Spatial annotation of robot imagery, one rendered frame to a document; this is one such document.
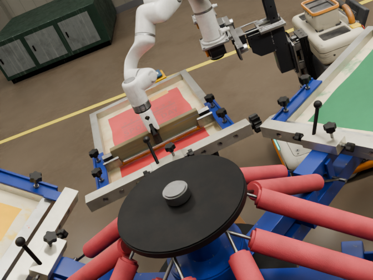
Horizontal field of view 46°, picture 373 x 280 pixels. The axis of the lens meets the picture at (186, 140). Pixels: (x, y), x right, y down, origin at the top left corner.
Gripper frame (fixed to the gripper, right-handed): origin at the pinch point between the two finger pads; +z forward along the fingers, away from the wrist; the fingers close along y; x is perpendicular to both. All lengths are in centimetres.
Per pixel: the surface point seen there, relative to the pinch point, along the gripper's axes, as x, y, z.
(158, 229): 7, -91, -30
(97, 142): 26.9, 24.8, 2.6
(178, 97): -18.1, 38.7, 5.8
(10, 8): 150, 709, 19
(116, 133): 17.9, 32.0, 6.0
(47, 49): 101, 521, 69
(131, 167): 15.5, -3.4, 6.1
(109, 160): 22.8, 2.1, 1.4
